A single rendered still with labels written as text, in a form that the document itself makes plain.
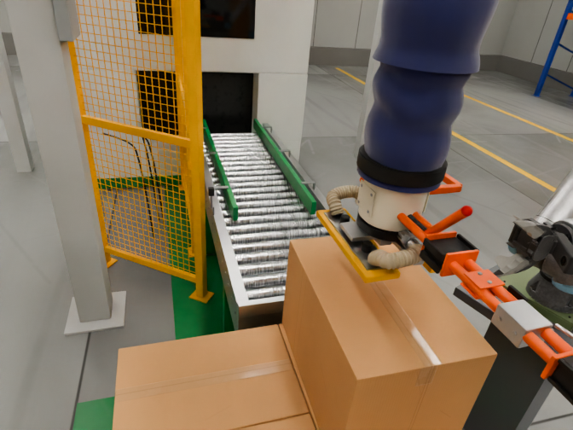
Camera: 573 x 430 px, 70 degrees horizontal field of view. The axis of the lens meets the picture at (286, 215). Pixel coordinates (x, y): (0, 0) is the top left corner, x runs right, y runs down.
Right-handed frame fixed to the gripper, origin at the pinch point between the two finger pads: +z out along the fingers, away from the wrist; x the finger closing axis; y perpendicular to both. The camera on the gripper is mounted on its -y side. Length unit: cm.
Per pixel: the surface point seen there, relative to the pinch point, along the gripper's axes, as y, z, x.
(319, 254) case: 46, 24, -29
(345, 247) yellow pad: 23.4, 27.7, -11.1
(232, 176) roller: 200, 24, -71
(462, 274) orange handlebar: -5.6, 16.3, 0.6
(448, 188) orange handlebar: 30.7, -7.4, 0.6
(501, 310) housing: -16.9, 16.6, 0.9
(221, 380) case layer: 35, 60, -69
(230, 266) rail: 90, 46, -64
